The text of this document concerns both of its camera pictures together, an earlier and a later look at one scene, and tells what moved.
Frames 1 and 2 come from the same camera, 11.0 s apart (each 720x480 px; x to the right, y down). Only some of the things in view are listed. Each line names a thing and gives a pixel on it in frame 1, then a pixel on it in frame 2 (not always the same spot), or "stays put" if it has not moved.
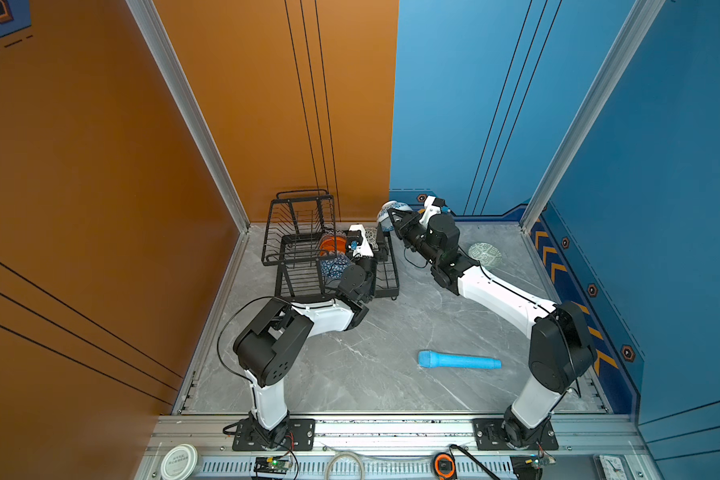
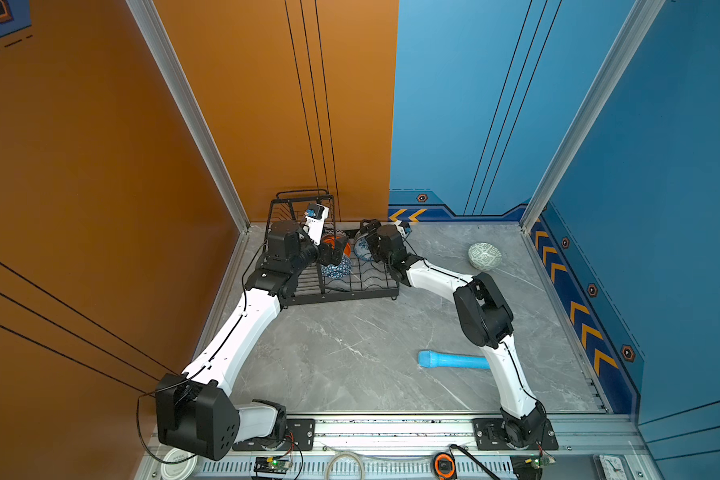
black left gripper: x=371 y=258 to x=324 y=258
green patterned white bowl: x=486 y=254 stays put
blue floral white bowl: x=384 y=216 to x=361 y=247
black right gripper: x=411 y=220 to x=374 y=237
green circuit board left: x=271 y=465 stays put
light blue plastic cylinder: x=428 y=359 stays put
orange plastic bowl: x=333 y=244 stays put
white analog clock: x=612 y=467 stays put
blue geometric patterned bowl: x=333 y=267 stays put
